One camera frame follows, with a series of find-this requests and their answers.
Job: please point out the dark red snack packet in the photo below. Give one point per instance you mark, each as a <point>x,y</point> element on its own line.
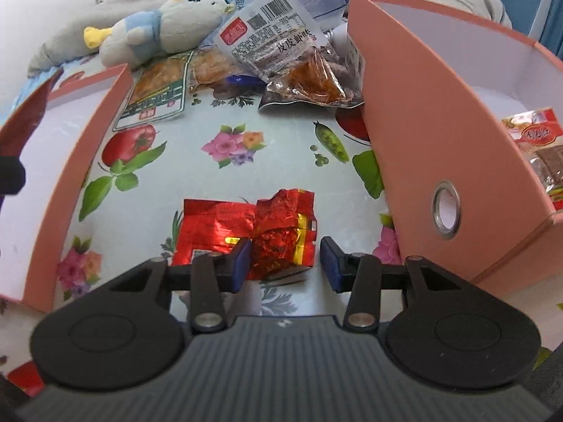
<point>19,128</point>

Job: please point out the red yellow jerky packet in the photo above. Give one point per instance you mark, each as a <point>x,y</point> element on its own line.
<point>538,135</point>

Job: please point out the red label pastry packet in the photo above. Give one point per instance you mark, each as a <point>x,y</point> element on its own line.
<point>210,69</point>

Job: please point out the green label snack bag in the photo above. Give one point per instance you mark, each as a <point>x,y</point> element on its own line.
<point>159,92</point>

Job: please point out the white blue plush toy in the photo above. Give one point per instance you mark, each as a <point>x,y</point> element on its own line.
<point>175,27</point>

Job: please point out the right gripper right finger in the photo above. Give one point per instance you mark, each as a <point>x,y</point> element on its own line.
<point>358,274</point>

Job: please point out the pink deep box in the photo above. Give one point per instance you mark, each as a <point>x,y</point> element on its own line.
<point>438,82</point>

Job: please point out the shiny red foil packet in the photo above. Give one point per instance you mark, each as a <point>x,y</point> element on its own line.
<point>282,229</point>

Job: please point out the pink shallow box lid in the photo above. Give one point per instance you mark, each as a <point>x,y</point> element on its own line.
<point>56,158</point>

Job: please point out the fruit print bed sheet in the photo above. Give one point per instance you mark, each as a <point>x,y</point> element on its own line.
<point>130,206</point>

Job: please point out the white shrimp snack bag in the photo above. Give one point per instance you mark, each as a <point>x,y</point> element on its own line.
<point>281,43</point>

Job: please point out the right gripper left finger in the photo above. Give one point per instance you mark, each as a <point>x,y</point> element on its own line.
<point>211,275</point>

